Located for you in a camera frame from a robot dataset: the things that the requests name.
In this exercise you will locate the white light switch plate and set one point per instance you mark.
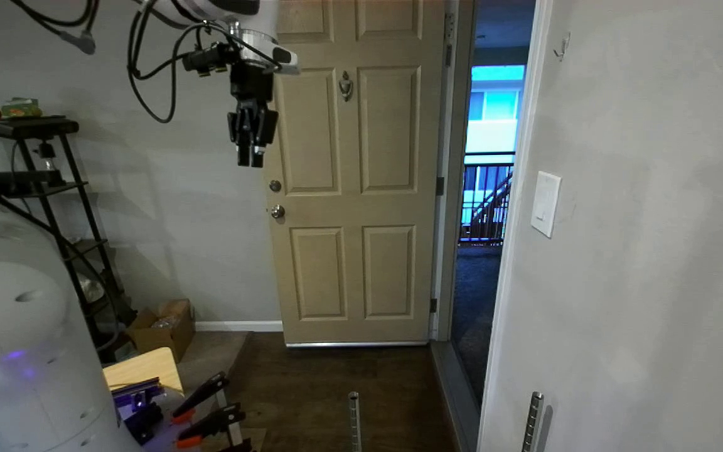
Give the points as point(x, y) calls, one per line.
point(545, 204)

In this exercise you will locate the metal post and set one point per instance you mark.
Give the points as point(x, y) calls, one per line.
point(354, 424)
point(533, 424)

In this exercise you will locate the camera on mount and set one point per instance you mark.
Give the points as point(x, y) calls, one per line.
point(35, 128)

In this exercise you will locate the green box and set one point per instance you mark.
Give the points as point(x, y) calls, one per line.
point(21, 108)

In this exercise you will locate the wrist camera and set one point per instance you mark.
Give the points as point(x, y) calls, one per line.
point(208, 60)

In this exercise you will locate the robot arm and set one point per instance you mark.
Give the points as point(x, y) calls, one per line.
point(16, 326)

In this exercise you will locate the window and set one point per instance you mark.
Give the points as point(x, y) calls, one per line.
point(493, 94)

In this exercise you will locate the black balcony railing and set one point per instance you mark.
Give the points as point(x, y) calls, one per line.
point(487, 201)

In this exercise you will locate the black orange clamp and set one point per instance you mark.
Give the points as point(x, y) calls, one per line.
point(201, 392)
point(214, 424)

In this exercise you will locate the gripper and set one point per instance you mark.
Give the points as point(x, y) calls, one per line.
point(251, 81)

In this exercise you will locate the metal door knocker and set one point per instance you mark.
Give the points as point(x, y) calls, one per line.
point(346, 86)

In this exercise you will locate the metal wall hook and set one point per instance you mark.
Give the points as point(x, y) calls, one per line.
point(562, 48)

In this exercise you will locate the cardboard box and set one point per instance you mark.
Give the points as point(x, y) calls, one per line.
point(164, 333)

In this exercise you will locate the beige panel door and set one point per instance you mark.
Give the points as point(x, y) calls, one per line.
point(361, 207)

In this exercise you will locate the silver door knob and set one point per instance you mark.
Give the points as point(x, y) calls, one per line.
point(278, 211)

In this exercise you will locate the silver deadbolt lock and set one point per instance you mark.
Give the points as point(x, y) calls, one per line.
point(275, 186)

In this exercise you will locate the black metal shelf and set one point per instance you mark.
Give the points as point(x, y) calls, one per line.
point(82, 207)

